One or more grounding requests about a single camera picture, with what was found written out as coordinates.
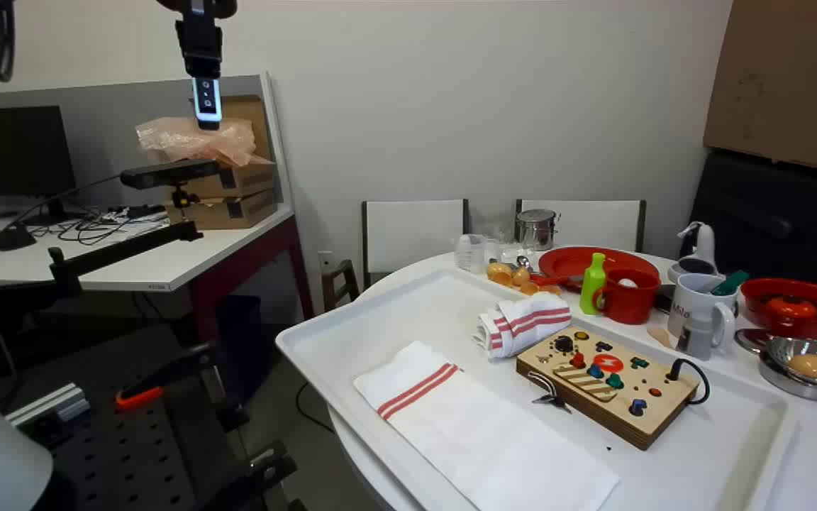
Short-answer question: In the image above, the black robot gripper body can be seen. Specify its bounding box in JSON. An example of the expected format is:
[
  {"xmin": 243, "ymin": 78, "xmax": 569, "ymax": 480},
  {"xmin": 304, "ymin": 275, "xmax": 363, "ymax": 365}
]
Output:
[{"xmin": 158, "ymin": 0, "xmax": 237, "ymax": 81}]

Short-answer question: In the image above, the white towel with red stripes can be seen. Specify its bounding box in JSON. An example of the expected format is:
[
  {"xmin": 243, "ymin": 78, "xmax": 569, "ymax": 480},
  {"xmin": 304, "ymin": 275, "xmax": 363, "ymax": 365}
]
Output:
[{"xmin": 355, "ymin": 342, "xmax": 617, "ymax": 511}]

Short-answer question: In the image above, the folded red striped towel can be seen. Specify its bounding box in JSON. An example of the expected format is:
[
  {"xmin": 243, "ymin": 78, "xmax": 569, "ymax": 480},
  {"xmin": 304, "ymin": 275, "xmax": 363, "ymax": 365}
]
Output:
[{"xmin": 477, "ymin": 292, "xmax": 572, "ymax": 362}]

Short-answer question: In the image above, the crumpled plastic bag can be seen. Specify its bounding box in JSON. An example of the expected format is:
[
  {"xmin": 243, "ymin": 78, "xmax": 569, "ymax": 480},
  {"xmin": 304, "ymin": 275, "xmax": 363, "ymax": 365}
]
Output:
[{"xmin": 135, "ymin": 116, "xmax": 255, "ymax": 167}]

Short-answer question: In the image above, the cardboard box on desk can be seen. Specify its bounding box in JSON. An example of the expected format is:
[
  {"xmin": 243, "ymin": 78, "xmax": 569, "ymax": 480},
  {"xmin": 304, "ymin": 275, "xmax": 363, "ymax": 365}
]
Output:
[{"xmin": 165, "ymin": 96, "xmax": 279, "ymax": 231}]

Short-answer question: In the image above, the black computer monitor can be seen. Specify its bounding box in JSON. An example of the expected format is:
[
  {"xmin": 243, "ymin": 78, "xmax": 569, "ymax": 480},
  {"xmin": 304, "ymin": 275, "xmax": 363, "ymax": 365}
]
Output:
[{"xmin": 0, "ymin": 105, "xmax": 74, "ymax": 224}]

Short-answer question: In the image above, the white desk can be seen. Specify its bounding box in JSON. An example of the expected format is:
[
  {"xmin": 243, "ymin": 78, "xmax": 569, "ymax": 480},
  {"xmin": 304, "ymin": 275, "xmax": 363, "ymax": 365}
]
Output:
[{"xmin": 0, "ymin": 204, "xmax": 315, "ymax": 342}]

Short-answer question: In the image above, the left white chair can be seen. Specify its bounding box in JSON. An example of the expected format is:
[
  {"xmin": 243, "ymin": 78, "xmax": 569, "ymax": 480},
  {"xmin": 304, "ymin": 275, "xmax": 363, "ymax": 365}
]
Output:
[{"xmin": 360, "ymin": 200, "xmax": 468, "ymax": 288}]

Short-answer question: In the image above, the white chair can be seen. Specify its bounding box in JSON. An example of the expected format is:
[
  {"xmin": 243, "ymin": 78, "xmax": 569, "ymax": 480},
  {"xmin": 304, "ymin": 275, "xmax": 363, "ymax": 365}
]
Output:
[
  {"xmin": 360, "ymin": 200, "xmax": 468, "ymax": 288},
  {"xmin": 515, "ymin": 200, "xmax": 647, "ymax": 250}
]

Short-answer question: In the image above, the steel canister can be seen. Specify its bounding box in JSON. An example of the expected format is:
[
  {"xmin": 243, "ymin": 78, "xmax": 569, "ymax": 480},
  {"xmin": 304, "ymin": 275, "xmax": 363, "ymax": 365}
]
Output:
[{"xmin": 515, "ymin": 210, "xmax": 556, "ymax": 250}]

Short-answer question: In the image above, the right white chair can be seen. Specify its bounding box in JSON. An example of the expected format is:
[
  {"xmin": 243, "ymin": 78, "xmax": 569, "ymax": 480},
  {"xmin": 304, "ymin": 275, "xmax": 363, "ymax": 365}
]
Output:
[{"xmin": 515, "ymin": 200, "xmax": 647, "ymax": 250}]

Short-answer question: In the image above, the red plate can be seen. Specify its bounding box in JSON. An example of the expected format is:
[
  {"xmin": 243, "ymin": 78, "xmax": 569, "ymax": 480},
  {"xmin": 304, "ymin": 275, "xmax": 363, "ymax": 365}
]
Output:
[{"xmin": 535, "ymin": 245, "xmax": 664, "ymax": 296}]

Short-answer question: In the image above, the green squeeze bottle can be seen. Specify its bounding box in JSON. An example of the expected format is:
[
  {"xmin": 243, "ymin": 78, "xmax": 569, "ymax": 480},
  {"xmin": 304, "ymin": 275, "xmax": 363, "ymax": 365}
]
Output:
[{"xmin": 579, "ymin": 254, "xmax": 607, "ymax": 315}]

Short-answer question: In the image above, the red cup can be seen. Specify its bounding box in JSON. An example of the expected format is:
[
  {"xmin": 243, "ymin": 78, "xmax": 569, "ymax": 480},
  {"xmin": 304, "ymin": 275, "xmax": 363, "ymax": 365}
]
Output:
[{"xmin": 603, "ymin": 269, "xmax": 661, "ymax": 325}]

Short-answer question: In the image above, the white spray bottle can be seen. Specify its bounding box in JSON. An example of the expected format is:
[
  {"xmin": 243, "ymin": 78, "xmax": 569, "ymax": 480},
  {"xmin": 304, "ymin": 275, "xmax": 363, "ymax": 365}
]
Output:
[{"xmin": 677, "ymin": 221, "xmax": 716, "ymax": 272}]

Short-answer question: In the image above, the wooden busy board toy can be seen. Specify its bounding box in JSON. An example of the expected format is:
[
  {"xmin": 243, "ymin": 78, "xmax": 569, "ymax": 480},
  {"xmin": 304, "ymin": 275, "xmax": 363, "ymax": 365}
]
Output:
[{"xmin": 515, "ymin": 328, "xmax": 709, "ymax": 451}]

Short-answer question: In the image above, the large cardboard box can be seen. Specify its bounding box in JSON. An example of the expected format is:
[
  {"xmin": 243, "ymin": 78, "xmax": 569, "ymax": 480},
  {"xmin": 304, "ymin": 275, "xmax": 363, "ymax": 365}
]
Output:
[{"xmin": 704, "ymin": 0, "xmax": 817, "ymax": 167}]

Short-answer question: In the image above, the red bowl with tomato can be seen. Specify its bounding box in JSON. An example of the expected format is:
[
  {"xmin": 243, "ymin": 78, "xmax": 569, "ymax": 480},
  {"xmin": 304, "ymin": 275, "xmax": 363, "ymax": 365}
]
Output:
[{"xmin": 739, "ymin": 278, "xmax": 817, "ymax": 342}]

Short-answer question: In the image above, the large white tray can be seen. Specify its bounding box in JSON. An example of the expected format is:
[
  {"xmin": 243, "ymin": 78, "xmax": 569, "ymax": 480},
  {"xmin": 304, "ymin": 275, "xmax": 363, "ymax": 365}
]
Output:
[{"xmin": 277, "ymin": 269, "xmax": 797, "ymax": 511}]

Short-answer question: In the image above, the metal strainer bowl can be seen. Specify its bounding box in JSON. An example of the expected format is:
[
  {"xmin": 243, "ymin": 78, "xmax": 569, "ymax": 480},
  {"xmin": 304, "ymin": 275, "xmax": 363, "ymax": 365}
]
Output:
[{"xmin": 757, "ymin": 338, "xmax": 817, "ymax": 400}]

